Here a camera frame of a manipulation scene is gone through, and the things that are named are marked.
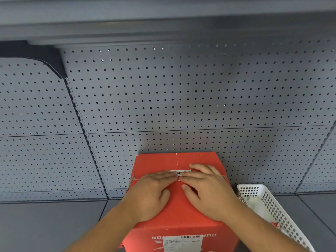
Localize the person's right hand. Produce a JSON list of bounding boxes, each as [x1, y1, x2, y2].
[[181, 164, 237, 222]]

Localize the person's left hand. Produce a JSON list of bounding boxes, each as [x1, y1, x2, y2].
[[123, 170, 176, 224]]

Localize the red cardboard box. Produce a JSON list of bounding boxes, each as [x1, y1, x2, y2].
[[119, 152, 240, 252]]

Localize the person's right forearm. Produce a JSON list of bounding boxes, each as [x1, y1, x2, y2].
[[219, 205, 303, 252]]

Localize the person's left forearm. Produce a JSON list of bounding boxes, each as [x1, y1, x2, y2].
[[64, 206, 143, 252]]

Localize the white perforated plastic basket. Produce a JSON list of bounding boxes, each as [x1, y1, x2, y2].
[[237, 184, 316, 252]]

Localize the grey metal shelf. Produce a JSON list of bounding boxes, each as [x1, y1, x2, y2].
[[0, 0, 336, 47]]

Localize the black shelf bracket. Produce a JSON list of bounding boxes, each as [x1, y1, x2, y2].
[[0, 40, 67, 79]]

